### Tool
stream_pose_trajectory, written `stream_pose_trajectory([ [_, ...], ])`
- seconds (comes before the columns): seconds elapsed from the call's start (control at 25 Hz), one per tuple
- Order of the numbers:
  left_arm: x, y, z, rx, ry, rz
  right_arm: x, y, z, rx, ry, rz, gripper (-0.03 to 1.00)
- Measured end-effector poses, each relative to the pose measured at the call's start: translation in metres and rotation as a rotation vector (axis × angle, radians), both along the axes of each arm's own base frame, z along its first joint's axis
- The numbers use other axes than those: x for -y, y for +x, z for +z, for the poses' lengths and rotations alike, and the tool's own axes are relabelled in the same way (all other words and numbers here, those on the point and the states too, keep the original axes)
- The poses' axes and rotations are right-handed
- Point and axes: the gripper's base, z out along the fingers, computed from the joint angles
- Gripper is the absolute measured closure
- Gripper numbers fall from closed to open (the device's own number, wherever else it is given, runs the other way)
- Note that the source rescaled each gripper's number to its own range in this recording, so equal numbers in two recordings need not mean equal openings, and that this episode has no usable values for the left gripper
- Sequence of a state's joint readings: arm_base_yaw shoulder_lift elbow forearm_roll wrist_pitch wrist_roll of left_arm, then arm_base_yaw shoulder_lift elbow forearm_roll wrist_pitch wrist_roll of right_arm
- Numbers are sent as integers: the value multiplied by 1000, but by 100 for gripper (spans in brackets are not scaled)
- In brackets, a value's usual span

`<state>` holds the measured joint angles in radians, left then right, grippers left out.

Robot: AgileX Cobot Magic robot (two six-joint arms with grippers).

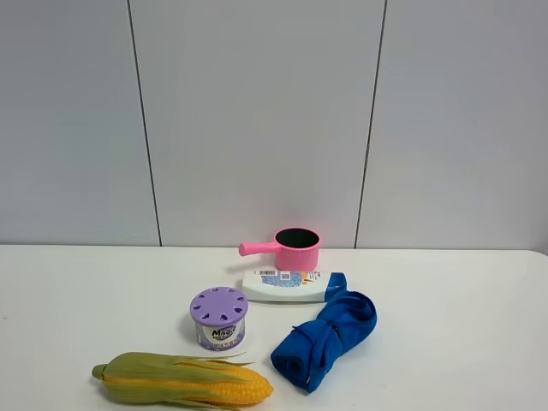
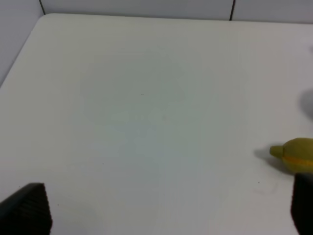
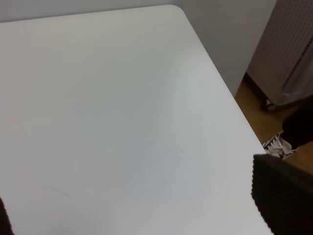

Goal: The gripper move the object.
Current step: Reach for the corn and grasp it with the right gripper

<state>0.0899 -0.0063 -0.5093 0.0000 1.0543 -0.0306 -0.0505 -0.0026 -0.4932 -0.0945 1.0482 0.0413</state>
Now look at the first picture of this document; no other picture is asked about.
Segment yellow toy corn cob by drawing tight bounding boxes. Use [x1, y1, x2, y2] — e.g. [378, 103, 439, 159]
[92, 352, 273, 410]

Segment pink toy saucepan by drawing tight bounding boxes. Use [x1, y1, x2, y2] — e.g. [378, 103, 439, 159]
[238, 227, 321, 271]

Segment white blue shampoo bottle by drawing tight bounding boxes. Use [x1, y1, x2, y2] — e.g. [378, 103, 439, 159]
[241, 269, 347, 303]

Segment purple air freshener jar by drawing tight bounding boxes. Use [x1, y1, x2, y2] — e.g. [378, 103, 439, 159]
[189, 287, 248, 351]

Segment blue rolled towel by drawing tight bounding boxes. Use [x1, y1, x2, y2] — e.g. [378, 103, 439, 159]
[271, 291, 378, 393]

